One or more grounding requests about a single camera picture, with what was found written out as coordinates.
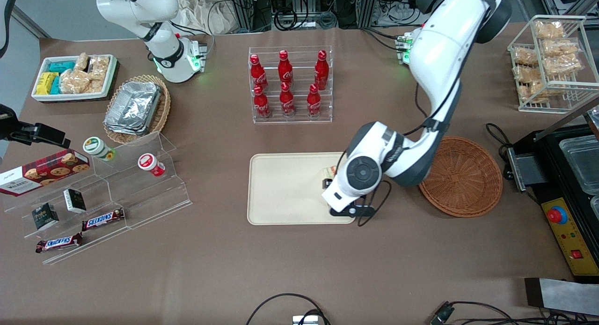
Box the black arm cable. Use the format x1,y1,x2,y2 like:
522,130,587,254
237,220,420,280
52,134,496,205
357,81,464,228

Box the bagged fried snack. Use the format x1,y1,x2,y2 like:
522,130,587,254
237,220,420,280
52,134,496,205
513,47,539,66
519,81,548,103
513,65,544,85
542,39,579,59
544,55,584,77
534,20,566,40

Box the brown snickers bar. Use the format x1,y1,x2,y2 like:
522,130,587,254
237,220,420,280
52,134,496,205
35,232,84,254
81,207,126,232

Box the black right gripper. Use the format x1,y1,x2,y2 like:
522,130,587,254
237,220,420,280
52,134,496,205
0,104,71,149

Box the white rectangular snack bin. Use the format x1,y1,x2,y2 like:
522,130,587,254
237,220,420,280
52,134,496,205
31,54,118,103

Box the clear acrylic stepped stand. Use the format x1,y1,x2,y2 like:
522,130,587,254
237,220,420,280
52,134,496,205
2,132,193,266

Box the white wire basket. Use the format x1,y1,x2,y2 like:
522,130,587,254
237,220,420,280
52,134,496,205
507,15,599,113

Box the red cola bottle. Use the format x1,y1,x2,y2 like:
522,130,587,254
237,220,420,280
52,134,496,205
306,84,323,118
253,85,272,119
249,54,269,92
314,50,330,91
279,82,296,118
278,50,294,87

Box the beige plastic tray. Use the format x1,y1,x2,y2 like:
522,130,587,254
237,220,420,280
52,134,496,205
247,152,357,226

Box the aluminium frame post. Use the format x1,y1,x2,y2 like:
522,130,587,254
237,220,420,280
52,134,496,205
225,0,256,33
356,0,380,29

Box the black looped cable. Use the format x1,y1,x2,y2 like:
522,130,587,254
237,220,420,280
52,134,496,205
245,293,331,325

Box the red lid yogurt cup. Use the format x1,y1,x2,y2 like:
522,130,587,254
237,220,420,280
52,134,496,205
137,153,166,177

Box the red emergency stop button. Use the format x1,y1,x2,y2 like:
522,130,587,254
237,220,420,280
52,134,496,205
547,206,568,225

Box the small black carton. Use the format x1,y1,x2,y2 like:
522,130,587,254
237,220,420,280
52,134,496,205
31,202,60,231
63,188,88,214

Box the yellow snack packet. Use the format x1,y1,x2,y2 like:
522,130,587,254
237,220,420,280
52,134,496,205
36,72,59,96

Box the red tartan cookie box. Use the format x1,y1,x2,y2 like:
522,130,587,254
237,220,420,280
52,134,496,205
0,149,91,197

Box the black cable connector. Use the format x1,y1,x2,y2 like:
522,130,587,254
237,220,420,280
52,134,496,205
430,303,455,325

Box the black machine cable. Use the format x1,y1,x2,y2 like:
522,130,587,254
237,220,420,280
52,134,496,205
484,122,516,181

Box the yellow control panel box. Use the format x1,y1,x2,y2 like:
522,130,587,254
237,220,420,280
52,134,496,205
540,197,599,277

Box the beige cloth bag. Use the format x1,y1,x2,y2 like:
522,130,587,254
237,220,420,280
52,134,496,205
176,0,235,36

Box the grey metal bar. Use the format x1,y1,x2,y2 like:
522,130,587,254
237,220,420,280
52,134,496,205
535,98,599,141

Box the green lid yogurt cup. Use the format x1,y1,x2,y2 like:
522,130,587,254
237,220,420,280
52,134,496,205
82,136,116,162

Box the stacked foil containers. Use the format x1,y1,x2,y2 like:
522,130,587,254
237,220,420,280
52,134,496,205
103,81,162,136

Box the oval light wicker basket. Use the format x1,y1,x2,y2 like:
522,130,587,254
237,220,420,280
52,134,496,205
102,74,172,145

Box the grey black flat strip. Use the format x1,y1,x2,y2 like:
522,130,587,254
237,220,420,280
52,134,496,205
524,277,599,317

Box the grey metal plate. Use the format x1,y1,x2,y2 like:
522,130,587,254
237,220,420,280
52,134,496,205
507,147,548,192

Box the clear plastic container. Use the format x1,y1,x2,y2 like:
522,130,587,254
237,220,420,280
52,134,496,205
559,135,599,195

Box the clear acrylic bottle rack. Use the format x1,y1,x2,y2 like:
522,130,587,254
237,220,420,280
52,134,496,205
248,45,334,125

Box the round brown wicker basket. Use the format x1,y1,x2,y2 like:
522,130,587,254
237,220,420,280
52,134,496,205
418,136,504,218

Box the black hanging cable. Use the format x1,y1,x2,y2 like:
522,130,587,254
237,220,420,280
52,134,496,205
0,0,20,59

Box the black machine housing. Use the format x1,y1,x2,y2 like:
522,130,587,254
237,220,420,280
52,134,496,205
508,123,599,282

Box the thin black cable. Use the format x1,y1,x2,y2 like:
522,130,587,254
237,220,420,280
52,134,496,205
448,300,599,325

